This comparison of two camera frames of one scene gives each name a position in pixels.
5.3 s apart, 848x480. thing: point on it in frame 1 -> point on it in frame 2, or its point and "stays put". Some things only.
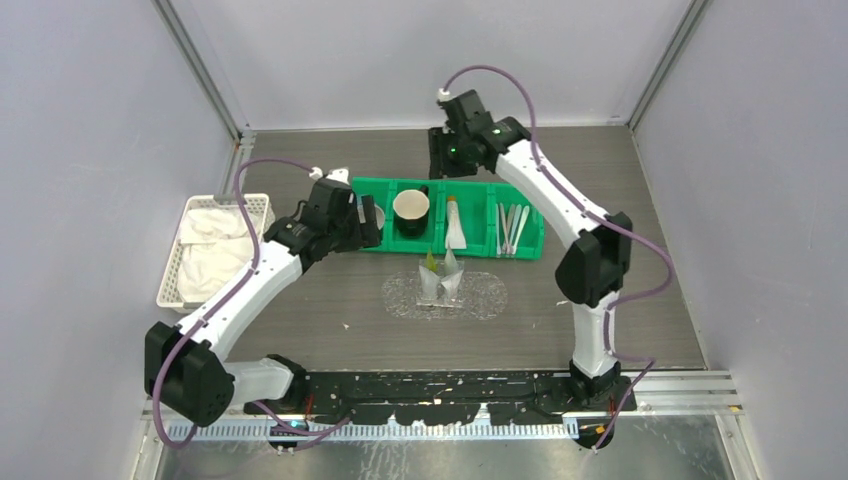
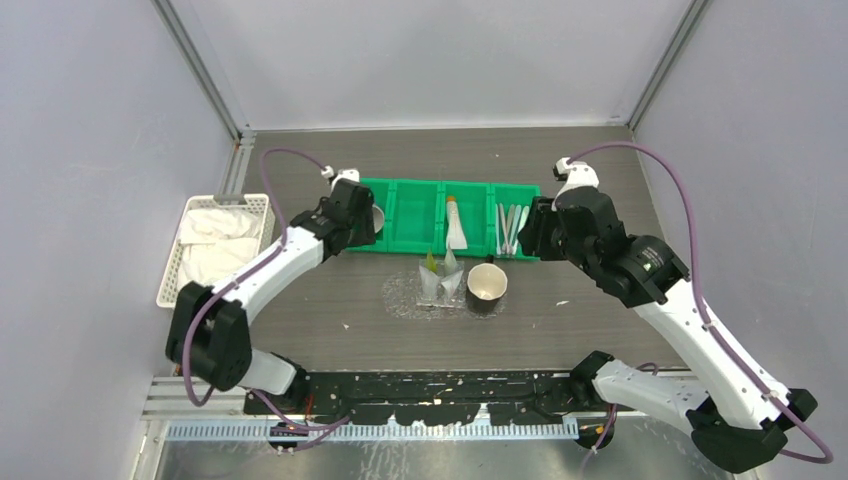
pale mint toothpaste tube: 430,284 stays put
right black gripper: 439,167 -> 531,235
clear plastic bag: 440,283 stays put
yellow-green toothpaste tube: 430,263 stays put
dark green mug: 411,208 -> 486,285
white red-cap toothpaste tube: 452,283 stays put
